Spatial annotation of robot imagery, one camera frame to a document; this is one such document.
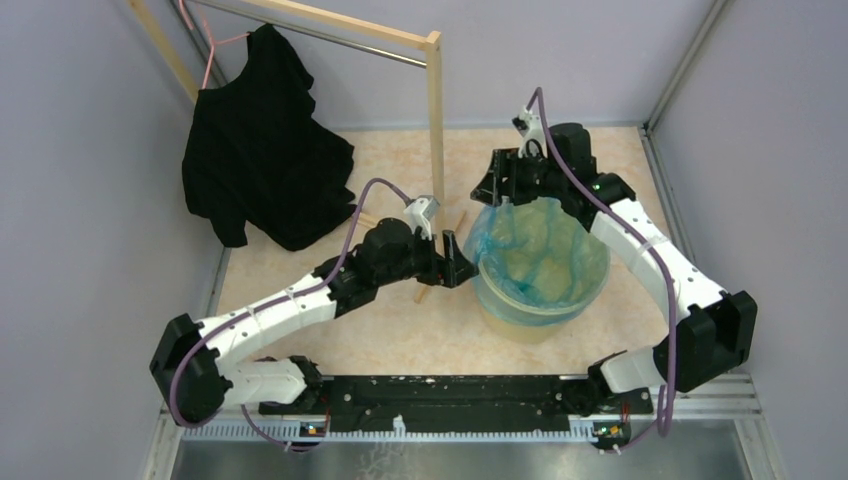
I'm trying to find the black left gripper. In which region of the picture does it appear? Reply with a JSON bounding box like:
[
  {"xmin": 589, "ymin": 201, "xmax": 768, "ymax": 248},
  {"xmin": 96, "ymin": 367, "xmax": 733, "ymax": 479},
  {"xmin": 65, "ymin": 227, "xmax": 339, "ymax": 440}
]
[{"xmin": 376, "ymin": 225, "xmax": 478, "ymax": 288}]

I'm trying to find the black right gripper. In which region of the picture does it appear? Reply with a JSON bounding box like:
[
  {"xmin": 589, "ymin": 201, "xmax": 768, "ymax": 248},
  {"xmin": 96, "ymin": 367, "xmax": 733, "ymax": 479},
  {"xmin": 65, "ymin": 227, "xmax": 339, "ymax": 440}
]
[{"xmin": 470, "ymin": 148, "xmax": 565, "ymax": 208}]

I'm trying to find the yellow plastic trash bin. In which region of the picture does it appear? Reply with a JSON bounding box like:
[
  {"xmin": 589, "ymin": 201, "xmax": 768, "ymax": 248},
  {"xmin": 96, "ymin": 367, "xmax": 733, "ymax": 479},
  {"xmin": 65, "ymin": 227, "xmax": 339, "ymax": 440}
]
[{"xmin": 480, "ymin": 211, "xmax": 607, "ymax": 346}]

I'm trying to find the blue plastic trash bag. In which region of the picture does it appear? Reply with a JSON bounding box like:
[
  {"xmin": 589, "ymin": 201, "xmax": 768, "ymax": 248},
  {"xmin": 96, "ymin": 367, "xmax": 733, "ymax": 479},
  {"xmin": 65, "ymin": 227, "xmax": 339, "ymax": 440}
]
[{"xmin": 462, "ymin": 196, "xmax": 612, "ymax": 328}]

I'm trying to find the wooden clothes rack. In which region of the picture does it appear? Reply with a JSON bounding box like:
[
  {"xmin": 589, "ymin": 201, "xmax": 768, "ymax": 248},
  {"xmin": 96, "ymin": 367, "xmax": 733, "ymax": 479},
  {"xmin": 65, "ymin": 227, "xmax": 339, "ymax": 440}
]
[{"xmin": 129, "ymin": 0, "xmax": 469, "ymax": 305}]

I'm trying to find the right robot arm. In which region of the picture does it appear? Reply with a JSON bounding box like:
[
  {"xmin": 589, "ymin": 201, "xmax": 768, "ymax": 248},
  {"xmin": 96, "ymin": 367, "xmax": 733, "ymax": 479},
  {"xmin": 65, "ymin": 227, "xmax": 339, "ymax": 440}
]
[{"xmin": 471, "ymin": 113, "xmax": 758, "ymax": 412}]

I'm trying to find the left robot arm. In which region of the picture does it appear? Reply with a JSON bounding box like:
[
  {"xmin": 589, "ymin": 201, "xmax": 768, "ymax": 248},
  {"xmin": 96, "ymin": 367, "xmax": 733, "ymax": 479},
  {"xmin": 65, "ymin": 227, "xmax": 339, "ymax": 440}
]
[{"xmin": 149, "ymin": 218, "xmax": 478, "ymax": 428}]

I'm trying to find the black hanging shirt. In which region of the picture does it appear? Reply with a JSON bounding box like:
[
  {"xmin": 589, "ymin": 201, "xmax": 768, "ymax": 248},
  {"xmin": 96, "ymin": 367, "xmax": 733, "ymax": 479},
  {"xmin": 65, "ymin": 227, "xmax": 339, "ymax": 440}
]
[{"xmin": 182, "ymin": 24, "xmax": 355, "ymax": 251}]

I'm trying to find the pink clothes hanger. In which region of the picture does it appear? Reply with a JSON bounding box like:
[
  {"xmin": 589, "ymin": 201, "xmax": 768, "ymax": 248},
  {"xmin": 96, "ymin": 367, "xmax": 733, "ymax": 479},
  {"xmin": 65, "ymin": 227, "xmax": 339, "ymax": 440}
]
[{"xmin": 177, "ymin": 0, "xmax": 251, "ymax": 90}]

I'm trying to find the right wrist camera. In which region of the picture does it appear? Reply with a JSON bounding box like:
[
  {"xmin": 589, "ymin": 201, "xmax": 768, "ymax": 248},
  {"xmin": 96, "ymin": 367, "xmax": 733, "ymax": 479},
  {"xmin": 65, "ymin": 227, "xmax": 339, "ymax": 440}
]
[{"xmin": 512, "ymin": 108, "xmax": 546, "ymax": 158}]

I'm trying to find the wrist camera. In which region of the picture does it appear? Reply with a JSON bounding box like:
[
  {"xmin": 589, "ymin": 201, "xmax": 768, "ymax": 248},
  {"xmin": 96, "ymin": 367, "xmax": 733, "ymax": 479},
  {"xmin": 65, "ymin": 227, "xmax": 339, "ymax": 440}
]
[
  {"xmin": 404, "ymin": 195, "xmax": 440, "ymax": 241},
  {"xmin": 512, "ymin": 108, "xmax": 546, "ymax": 158}
]

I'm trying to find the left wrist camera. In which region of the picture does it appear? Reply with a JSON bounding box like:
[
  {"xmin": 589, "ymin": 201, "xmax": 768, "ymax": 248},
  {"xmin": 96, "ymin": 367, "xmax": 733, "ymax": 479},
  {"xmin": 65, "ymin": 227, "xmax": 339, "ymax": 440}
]
[{"xmin": 404, "ymin": 195, "xmax": 440, "ymax": 241}]

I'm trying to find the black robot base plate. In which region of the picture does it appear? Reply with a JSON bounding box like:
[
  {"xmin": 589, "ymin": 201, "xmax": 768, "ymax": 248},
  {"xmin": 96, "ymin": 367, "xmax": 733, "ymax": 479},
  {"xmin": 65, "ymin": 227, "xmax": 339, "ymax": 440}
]
[{"xmin": 258, "ymin": 375, "xmax": 654, "ymax": 433}]

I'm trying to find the white slotted cable duct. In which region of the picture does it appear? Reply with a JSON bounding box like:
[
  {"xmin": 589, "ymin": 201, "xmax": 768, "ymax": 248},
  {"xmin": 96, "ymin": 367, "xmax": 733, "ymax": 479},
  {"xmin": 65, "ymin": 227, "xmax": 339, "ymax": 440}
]
[{"xmin": 182, "ymin": 416, "xmax": 598, "ymax": 443}]

